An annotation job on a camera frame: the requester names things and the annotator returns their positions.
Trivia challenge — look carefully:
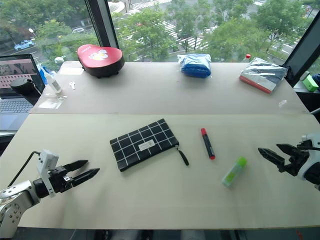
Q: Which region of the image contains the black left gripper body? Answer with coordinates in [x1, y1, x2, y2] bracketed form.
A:
[48, 165, 74, 194]

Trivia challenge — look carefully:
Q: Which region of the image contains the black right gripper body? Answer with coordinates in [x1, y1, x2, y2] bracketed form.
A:
[277, 143, 311, 177]

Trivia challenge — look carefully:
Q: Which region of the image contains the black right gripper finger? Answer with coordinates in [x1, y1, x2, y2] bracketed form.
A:
[276, 143, 300, 159]
[257, 147, 287, 169]

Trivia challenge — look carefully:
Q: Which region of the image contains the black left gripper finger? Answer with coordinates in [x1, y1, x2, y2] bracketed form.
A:
[62, 159, 89, 174]
[70, 168, 101, 188]

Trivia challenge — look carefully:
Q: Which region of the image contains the black grid pencil pouch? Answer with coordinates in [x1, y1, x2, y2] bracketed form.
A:
[109, 118, 190, 173]

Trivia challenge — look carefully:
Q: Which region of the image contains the laptop computer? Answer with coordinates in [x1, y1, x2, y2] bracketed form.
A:
[0, 53, 46, 133]

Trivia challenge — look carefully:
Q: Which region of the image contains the green glue stick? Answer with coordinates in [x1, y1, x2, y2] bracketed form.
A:
[221, 156, 248, 189]

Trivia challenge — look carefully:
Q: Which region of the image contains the red and black marker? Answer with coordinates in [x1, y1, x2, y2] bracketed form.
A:
[200, 127, 217, 161]

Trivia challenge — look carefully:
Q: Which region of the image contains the clear plastic bag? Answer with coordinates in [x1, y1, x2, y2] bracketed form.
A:
[37, 95, 68, 110]

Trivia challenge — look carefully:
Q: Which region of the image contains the green box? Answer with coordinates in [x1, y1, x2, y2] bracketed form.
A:
[301, 74, 320, 93]

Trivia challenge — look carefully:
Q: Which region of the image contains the silver package with red edge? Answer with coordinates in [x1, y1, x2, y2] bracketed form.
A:
[239, 57, 288, 95]

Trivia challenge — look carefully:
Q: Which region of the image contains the white squeeze bottle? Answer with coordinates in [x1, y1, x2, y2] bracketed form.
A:
[39, 66, 63, 95]

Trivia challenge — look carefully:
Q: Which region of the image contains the black rounded device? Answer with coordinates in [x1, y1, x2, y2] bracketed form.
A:
[10, 77, 42, 105]

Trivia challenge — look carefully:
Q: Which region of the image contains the red heart-shaped box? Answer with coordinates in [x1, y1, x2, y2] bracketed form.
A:
[76, 44, 126, 79]

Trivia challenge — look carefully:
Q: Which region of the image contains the blue cloth in plastic bag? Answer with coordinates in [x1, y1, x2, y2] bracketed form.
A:
[176, 53, 213, 79]

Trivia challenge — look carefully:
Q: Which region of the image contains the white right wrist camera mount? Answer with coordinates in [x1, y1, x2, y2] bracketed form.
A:
[296, 133, 320, 181]

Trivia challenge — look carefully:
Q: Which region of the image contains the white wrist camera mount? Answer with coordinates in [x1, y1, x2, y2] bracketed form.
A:
[36, 149, 60, 199]
[296, 133, 320, 181]

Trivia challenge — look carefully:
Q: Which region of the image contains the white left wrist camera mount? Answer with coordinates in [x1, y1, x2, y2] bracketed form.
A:
[36, 149, 60, 199]

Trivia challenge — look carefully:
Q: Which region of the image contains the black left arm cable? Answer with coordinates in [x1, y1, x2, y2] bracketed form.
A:
[7, 150, 41, 188]

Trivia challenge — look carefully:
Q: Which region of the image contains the black window frame post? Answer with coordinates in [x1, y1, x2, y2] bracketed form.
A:
[284, 17, 320, 85]
[84, 0, 120, 50]

